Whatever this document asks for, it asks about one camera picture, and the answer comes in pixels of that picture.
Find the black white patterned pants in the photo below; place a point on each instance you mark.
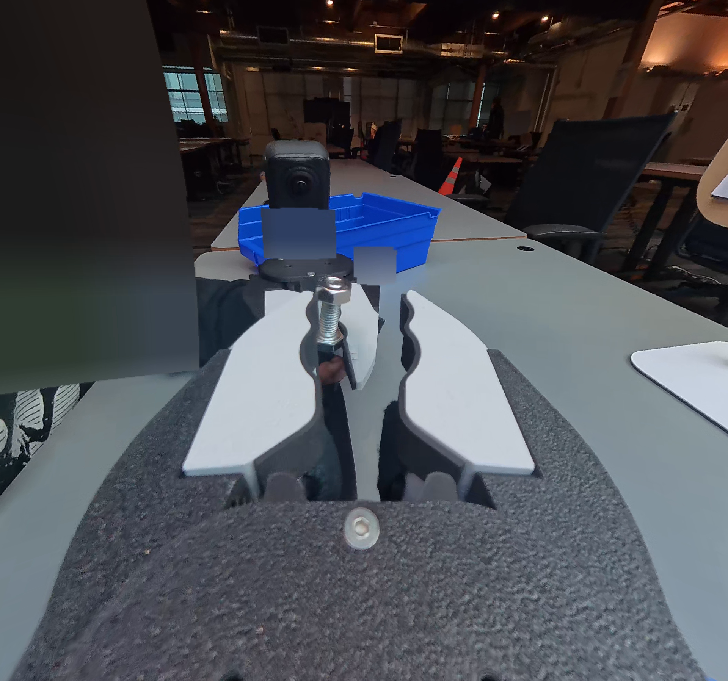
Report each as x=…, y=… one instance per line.
x=34, y=425

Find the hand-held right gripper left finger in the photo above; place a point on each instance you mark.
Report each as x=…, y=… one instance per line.
x=256, y=402

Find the silver hex bolt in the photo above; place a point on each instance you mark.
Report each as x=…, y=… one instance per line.
x=329, y=323

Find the person's left hand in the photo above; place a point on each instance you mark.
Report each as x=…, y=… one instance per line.
x=330, y=371

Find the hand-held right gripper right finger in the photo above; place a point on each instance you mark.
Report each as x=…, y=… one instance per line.
x=466, y=402

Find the printed instruction sheet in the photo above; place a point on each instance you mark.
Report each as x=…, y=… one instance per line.
x=721, y=189

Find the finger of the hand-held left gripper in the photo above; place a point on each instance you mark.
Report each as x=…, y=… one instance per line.
x=361, y=334
x=278, y=301

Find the orange traffic cone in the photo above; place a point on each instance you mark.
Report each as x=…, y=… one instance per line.
x=450, y=178

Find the blue plastic bin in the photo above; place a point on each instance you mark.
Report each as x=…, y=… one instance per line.
x=398, y=226

